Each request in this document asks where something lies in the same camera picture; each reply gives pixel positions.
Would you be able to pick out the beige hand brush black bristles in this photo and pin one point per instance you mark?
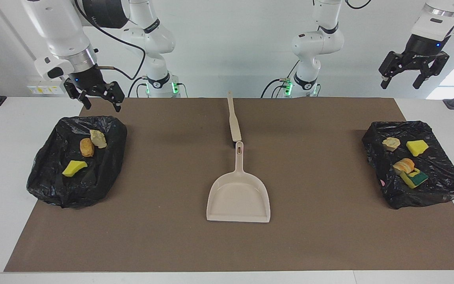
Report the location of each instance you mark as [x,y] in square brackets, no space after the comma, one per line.
[234,122]

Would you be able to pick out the small beige sponge chunk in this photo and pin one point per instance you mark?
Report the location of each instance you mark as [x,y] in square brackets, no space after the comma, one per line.
[403,165]

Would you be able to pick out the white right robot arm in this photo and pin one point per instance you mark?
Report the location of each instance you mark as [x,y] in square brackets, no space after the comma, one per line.
[61,27]

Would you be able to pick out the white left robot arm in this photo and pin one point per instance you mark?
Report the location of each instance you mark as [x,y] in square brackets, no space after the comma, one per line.
[317,43]

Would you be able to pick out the brown bread-shaped sponge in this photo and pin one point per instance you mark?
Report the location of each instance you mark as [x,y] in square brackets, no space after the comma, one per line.
[87,148]

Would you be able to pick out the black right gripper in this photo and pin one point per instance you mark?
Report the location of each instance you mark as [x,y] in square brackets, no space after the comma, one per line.
[89,83]

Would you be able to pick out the black bag lined bin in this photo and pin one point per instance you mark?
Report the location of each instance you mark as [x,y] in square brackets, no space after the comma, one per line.
[93,181]

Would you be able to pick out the yellow sponge piece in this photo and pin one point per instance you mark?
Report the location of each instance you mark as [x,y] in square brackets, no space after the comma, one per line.
[73,167]
[414,178]
[417,147]

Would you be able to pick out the black bag bin pink spot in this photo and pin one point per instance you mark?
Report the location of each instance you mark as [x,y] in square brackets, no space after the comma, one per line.
[440,185]

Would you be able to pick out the white wall socket box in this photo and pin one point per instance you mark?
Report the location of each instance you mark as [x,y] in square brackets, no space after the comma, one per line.
[41,90]

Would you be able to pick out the beige plastic dustpan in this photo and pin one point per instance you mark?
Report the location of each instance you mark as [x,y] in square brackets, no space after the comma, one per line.
[239,197]

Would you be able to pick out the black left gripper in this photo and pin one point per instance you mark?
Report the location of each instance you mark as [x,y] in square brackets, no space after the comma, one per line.
[420,55]

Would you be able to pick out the large beige sponge chunk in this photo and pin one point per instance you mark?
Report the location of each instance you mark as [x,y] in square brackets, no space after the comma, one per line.
[391,144]

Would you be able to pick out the brown table mat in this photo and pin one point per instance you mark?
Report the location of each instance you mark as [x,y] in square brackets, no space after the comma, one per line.
[211,244]

